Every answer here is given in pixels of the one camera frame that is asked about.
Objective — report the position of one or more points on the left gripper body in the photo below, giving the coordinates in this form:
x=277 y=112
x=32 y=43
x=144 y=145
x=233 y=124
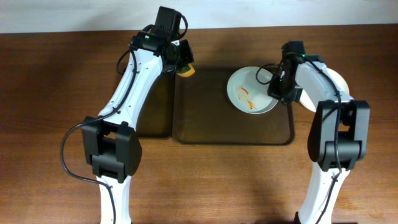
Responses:
x=186 y=51

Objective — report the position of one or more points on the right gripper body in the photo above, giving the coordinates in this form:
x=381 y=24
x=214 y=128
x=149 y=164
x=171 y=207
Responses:
x=277 y=91

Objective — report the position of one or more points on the green yellow sponge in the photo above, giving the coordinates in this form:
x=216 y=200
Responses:
x=186 y=71

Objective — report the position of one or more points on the white plate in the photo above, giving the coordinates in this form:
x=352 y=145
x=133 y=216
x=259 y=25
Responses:
x=339 y=80
x=247 y=94

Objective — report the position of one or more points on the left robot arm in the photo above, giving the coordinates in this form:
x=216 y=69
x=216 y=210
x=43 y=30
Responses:
x=110 y=140

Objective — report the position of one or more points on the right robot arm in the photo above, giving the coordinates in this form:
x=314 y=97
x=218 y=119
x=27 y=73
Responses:
x=338 y=135

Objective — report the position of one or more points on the brown serving tray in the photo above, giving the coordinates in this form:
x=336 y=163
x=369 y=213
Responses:
x=203 y=114

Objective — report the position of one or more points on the black rectangular tray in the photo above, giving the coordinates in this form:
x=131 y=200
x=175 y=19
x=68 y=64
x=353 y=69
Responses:
x=155 y=118

